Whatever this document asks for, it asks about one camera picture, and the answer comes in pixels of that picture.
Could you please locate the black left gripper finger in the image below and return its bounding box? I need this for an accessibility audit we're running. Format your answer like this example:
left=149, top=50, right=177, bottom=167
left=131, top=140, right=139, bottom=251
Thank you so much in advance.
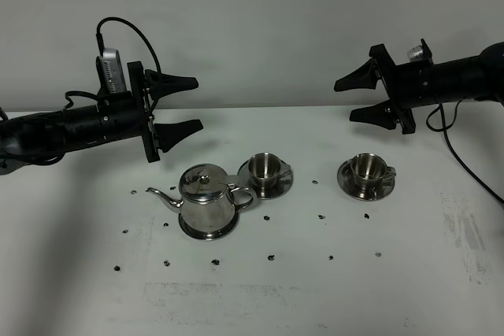
left=145, top=69, right=198, bottom=96
left=154, top=120, right=203, bottom=153

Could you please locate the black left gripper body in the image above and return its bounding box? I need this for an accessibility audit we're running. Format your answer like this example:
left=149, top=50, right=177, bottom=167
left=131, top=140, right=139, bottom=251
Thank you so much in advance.
left=127, top=61, right=160, bottom=163

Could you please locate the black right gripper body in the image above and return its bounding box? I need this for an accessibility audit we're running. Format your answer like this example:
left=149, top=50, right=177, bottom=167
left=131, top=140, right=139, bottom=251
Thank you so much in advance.
left=369, top=39, right=433, bottom=135

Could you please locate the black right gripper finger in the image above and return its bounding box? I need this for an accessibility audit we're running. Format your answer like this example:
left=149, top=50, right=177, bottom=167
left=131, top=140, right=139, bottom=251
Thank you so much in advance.
left=349, top=101, right=396, bottom=130
left=334, top=58, right=380, bottom=92

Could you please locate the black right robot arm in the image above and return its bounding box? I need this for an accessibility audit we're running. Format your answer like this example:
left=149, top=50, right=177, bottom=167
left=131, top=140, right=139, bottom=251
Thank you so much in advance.
left=334, top=41, right=503, bottom=135

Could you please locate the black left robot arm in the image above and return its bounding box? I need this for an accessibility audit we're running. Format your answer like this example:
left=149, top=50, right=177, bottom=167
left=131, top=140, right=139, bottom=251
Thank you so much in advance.
left=1, top=61, right=203, bottom=175

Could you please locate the right stainless steel teacup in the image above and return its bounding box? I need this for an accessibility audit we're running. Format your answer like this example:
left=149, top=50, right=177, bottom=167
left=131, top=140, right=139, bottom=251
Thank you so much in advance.
left=350, top=153, right=396, bottom=190

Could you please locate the stainless steel teacup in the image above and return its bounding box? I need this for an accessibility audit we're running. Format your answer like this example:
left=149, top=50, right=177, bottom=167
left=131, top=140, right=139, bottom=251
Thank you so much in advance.
left=350, top=153, right=396, bottom=190
left=246, top=152, right=292, bottom=189

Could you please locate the right stainless steel saucer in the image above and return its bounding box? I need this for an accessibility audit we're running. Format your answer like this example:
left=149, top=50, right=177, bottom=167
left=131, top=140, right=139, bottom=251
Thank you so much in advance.
left=337, top=160, right=395, bottom=201

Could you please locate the left stainless steel teacup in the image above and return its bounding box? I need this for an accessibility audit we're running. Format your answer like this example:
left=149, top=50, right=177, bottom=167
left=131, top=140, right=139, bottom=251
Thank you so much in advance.
left=246, top=152, right=292, bottom=189

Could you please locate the stainless steel teapot saucer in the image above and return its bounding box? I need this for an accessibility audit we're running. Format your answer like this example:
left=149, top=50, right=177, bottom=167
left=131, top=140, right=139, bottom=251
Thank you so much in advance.
left=179, top=216, right=241, bottom=242

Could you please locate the left stainless steel saucer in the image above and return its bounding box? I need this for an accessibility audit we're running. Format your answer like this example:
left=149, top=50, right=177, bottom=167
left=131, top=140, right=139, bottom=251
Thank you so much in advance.
left=237, top=161, right=294, bottom=200

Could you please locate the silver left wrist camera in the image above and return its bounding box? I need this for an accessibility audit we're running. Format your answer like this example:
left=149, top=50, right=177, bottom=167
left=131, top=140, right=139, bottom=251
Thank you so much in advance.
left=96, top=48, right=127, bottom=95

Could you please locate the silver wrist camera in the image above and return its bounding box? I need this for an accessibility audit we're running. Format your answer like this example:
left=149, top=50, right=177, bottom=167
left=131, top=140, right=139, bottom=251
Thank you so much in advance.
left=96, top=48, right=127, bottom=95
left=406, top=45, right=427, bottom=62

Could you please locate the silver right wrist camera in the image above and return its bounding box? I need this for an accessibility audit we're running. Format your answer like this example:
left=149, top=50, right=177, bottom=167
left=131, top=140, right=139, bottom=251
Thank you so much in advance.
left=406, top=45, right=427, bottom=62

